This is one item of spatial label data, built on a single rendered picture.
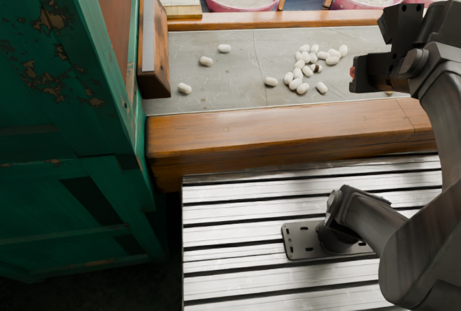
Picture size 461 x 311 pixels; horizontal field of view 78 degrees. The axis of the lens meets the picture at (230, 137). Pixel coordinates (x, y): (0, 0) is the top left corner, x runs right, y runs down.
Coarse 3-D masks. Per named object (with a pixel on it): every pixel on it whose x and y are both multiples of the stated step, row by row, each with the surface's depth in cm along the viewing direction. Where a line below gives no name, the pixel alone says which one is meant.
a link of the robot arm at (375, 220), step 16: (352, 192) 46; (368, 192) 49; (352, 208) 44; (368, 208) 39; (384, 208) 38; (352, 224) 42; (368, 224) 37; (384, 224) 33; (400, 224) 30; (368, 240) 36; (384, 240) 32; (432, 288) 21; (448, 288) 20; (432, 304) 21; (448, 304) 20
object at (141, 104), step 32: (64, 160) 45; (96, 160) 46; (128, 160) 47; (0, 192) 53; (32, 192) 55; (64, 192) 57; (96, 192) 59; (128, 192) 58; (0, 224) 64; (32, 224) 67; (64, 224) 70; (96, 224) 73; (128, 224) 73; (160, 224) 96; (0, 256) 81; (32, 256) 86; (64, 256) 91; (96, 256) 96; (128, 256) 103; (160, 256) 104
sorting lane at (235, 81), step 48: (192, 48) 77; (240, 48) 79; (288, 48) 80; (336, 48) 82; (384, 48) 84; (192, 96) 67; (240, 96) 69; (288, 96) 70; (336, 96) 71; (384, 96) 72
